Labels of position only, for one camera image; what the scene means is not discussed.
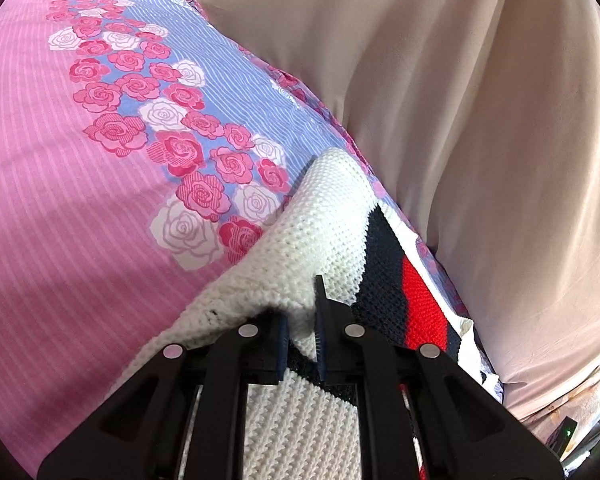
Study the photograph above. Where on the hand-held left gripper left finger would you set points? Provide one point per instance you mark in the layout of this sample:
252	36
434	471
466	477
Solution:
281	347

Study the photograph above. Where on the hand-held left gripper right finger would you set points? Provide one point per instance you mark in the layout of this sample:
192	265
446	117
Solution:
321	340

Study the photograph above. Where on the white knitted sweater with stripes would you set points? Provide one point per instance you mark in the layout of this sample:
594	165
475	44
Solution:
300	240

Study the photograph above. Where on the pink floral bed sheet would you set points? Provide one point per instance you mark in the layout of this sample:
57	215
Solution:
105	170

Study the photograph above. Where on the small black device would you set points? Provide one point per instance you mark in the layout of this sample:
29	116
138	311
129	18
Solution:
561	434

